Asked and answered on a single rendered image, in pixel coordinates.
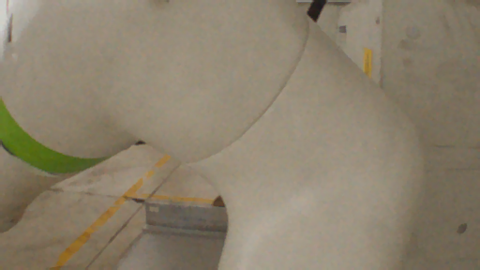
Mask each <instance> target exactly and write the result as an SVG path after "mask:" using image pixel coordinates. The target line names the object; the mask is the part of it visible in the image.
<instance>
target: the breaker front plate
mask: <svg viewBox="0 0 480 270"><path fill-rule="evenodd" d="M382 7H383V0H364V1H363V2H361V3H358V4H356V5H355V6H353V7H350V8H348V9H346V10H345V11H342V12H340V13H339V14H337V25H336V29H337V37H336V41H337V45H338V46H339V43H338V33H339V27H340V26H342V25H344V26H345V29H346V39H345V50H346V54H348V55H349V56H350V58H351V59H352V60H353V61H354V63H355V64H356V65H357V66H358V67H359V68H360V69H361V70H362V71H363V66H364V47H365V48H366V49H371V50H372V59H371V67H372V70H371V80H373V81H374V82H375V83H376V84H378V85H379V84H380V74H381V55H382V47H381V46H382V35H383V33H382V26H383V20H382V16H383V9H382Z"/></svg>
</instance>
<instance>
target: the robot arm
mask: <svg viewBox="0 0 480 270"><path fill-rule="evenodd" d="M146 143H147V144H149V145H151V146H153V147H155V148H156V149H158V150H159V151H161V153H163V154H166V155H168V156H170V157H172V158H175V159H177V160H179V161H180V162H182V163H183V164H184V165H186V166H187V167H189V168H190V169H191V170H192V171H194V172H195V173H197V174H198V175H199V176H200V177H201V178H203V179H205V180H206V181H207V182H209V183H210V184H211V185H212V186H213V187H214V188H215V189H216V191H217V192H218V194H219V195H220V197H221V198H222V200H223V202H224V204H225V207H226V210H227V212H228V218H229V227H228V232H227V236H226V240H225V244H224V248H223V250H222V254H221V258H220V262H219V266H218V269H217V270H402V266H403V263H404V259H405V257H406V254H407V250H408V247H409V243H410V239H411V236H412V233H413V228H414V225H415V221H416V218H417V214H418V211H419V208H420V205H421V201H422V198H423V194H424V190H425V185H426V173H427V162H426V157H425V149H424V145H423V144H422V142H421V140H420V135H419V133H418V131H417V129H416V128H415V126H414V123H413V121H412V119H411V118H410V117H409V116H408V114H407V113H406V112H405V111H404V110H403V109H402V108H401V107H400V105H399V104H398V103H397V102H395V101H394V100H393V99H392V98H391V97H390V96H389V95H388V94H387V93H386V92H384V91H383V90H382V89H381V87H380V86H379V85H378V84H376V83H375V82H374V81H373V80H371V79H370V78H369V76H368V75H367V74H366V73H365V72H364V71H362V70H361V69H360V68H359V67H358V66H357V65H356V64H355V63H354V61H353V60H352V59H351V58H350V56H349V55H348V54H346V53H345V52H344V51H343V50H342V49H341V48H340V47H339V46H338V45H337V44H336V42H335V41H334V40H333V39H331V38H330V37H329V36H328V35H327V34H326V33H325V32H324V31H323V30H322V29H321V28H320V27H319V26H318V25H317V24H316V23H315V22H314V21H313V20H312V19H311V18H310V17H309V16H308V15H307V14H306V13H305V12H304V11H303V9H301V8H300V6H299V5H298V4H297V2H296V1H295V0H13V2H12V4H11V6H10V9H9V12H8V14H7V18H6V21H5V24H4V27H3V30H2V33H1V35H0V233H2V232H4V233H5V232H6V231H7V230H10V229H11V228H13V227H14V226H15V225H16V224H17V223H19V221H20V220H21V218H22V217H23V215H24V212H25V210H26V208H27V207H28V205H29V204H31V202H32V201H33V200H34V199H35V198H36V197H37V196H38V195H39V194H40V193H41V192H44V191H45V190H46V189H48V188H50V187H51V186H55V185H56V184H58V183H60V182H62V181H64V180H66V179H69V178H71V177H73V176H75V175H77V174H79V173H81V172H84V171H86V170H89V169H91V168H93V167H95V166H97V165H98V164H99V163H101V162H103V161H105V160H106V159H108V158H111V157H113V156H115V155H117V154H119V152H121V151H123V150H127V149H129V147H130V146H131V145H133V144H135V145H140V144H146Z"/></svg>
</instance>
